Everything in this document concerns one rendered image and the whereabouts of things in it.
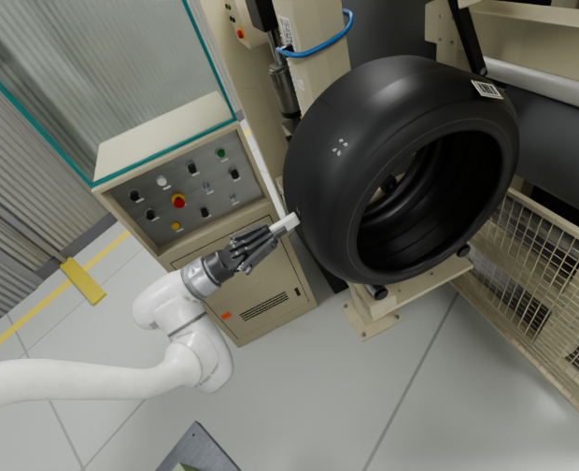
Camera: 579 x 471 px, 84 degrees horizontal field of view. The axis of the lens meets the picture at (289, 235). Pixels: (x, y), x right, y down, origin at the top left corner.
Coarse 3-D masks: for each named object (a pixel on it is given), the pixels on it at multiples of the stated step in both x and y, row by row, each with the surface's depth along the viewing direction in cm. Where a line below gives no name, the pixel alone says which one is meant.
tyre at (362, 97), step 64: (384, 64) 68; (320, 128) 68; (384, 128) 58; (448, 128) 60; (512, 128) 67; (320, 192) 65; (448, 192) 99; (320, 256) 76; (384, 256) 100; (448, 256) 91
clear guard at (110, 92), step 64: (0, 0) 76; (64, 0) 80; (128, 0) 84; (0, 64) 83; (64, 64) 87; (128, 64) 92; (192, 64) 98; (64, 128) 96; (128, 128) 102; (192, 128) 110
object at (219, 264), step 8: (224, 248) 78; (240, 248) 76; (208, 256) 75; (216, 256) 74; (224, 256) 77; (240, 256) 74; (248, 256) 76; (208, 264) 73; (216, 264) 73; (224, 264) 74; (232, 264) 74; (240, 264) 75; (216, 272) 73; (224, 272) 74; (232, 272) 74; (224, 280) 76
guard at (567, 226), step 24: (552, 216) 84; (480, 264) 125; (504, 264) 111; (576, 264) 84; (456, 288) 150; (528, 288) 106; (576, 288) 88; (480, 312) 140; (576, 312) 92; (504, 336) 131; (528, 336) 118; (576, 336) 96; (528, 360) 123; (552, 360) 111; (552, 384) 116; (576, 408) 110
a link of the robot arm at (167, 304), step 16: (176, 272) 75; (160, 288) 73; (176, 288) 72; (144, 304) 73; (160, 304) 72; (176, 304) 72; (192, 304) 74; (144, 320) 73; (160, 320) 72; (176, 320) 72; (192, 320) 73
